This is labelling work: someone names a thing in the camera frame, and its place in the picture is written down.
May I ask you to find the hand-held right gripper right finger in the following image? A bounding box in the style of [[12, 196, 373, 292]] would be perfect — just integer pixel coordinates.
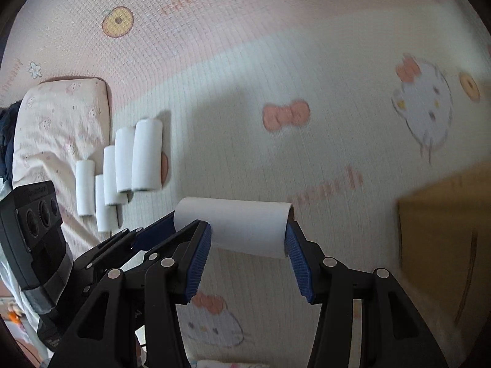
[[284, 222, 449, 368]]

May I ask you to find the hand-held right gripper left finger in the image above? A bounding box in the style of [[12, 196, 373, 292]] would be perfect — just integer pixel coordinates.
[[48, 219, 212, 368]]

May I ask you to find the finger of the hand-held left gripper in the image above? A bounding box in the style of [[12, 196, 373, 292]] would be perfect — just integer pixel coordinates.
[[73, 228, 139, 296], [133, 215, 180, 253]]

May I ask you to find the white paper tube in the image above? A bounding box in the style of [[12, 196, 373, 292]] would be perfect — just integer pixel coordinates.
[[173, 197, 295, 259]]

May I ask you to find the pile of white tubes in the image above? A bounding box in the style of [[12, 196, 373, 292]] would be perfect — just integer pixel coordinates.
[[75, 119, 164, 233]]

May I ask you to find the brown cardboard box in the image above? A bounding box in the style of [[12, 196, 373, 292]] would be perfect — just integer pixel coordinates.
[[397, 161, 491, 330]]

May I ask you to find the dark blue cloth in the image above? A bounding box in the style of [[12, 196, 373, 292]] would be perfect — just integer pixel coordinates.
[[0, 100, 24, 181]]

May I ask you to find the pink printed pillow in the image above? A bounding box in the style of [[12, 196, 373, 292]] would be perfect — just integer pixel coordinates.
[[11, 77, 113, 254]]

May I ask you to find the pink cartoon cat mat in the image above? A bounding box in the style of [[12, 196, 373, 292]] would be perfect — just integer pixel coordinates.
[[0, 0, 491, 365]]

